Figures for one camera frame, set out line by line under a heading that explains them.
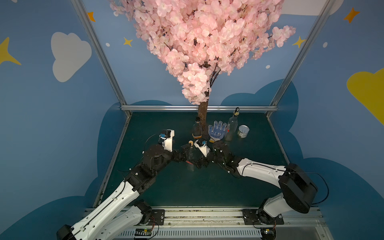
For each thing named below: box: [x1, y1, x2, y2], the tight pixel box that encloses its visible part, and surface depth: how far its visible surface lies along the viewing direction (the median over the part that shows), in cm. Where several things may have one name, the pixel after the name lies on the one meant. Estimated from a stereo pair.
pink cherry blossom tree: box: [110, 0, 296, 135], surface depth 50 cm
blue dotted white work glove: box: [208, 120, 227, 143], surface depth 113 cm
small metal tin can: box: [237, 124, 250, 139], surface depth 107 cm
